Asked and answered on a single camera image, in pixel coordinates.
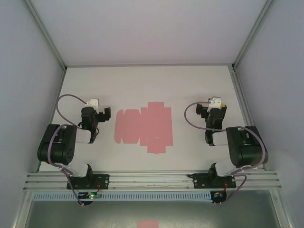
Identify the pink paper box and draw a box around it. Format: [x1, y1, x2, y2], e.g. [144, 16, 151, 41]
[114, 101, 174, 155]

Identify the right circuit board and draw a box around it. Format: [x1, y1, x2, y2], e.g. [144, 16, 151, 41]
[212, 190, 228, 206]

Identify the circuit board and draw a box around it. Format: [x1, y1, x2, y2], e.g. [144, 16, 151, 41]
[77, 191, 102, 208]
[212, 190, 228, 206]

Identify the left circuit board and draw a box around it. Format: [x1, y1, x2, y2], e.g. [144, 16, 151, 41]
[77, 191, 102, 208]

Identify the grey metal shelf plate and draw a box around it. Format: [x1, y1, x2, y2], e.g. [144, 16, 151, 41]
[23, 190, 285, 228]

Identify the pink paper sheet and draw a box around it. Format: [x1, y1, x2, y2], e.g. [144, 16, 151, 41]
[137, 220, 159, 228]

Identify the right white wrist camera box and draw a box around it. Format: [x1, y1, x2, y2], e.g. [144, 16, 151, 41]
[207, 96, 223, 112]

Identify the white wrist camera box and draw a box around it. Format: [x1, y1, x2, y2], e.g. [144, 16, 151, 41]
[85, 98, 100, 110]
[207, 96, 223, 112]

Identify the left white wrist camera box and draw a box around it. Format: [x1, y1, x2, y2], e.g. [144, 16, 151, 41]
[85, 98, 100, 110]

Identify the right aluminium table side rail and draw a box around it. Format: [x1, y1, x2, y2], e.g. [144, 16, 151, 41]
[230, 68, 266, 171]

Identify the aluminium table side rail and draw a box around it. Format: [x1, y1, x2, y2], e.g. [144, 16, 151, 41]
[230, 68, 266, 171]
[35, 68, 67, 173]

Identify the left aluminium table side rail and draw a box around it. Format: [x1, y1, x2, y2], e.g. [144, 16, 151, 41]
[35, 68, 67, 173]

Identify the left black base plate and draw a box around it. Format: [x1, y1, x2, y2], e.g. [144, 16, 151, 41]
[66, 173, 110, 190]

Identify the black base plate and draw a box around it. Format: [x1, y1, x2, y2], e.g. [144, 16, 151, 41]
[187, 173, 237, 190]
[66, 173, 110, 190]

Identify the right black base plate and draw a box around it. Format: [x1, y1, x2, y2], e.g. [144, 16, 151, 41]
[187, 173, 237, 190]

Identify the right aluminium frame post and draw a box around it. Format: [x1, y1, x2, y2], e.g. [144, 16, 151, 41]
[231, 0, 274, 72]

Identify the aluminium frame post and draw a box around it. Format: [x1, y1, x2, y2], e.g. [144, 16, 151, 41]
[23, 0, 68, 72]
[231, 0, 274, 72]

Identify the aluminium mounting rail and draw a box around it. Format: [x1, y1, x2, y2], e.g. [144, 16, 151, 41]
[23, 169, 282, 191]

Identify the left aluminium frame post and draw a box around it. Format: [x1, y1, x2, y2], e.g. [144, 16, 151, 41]
[23, 0, 68, 72]

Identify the white slotted cable duct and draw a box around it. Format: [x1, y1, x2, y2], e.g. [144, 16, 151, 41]
[32, 191, 212, 203]

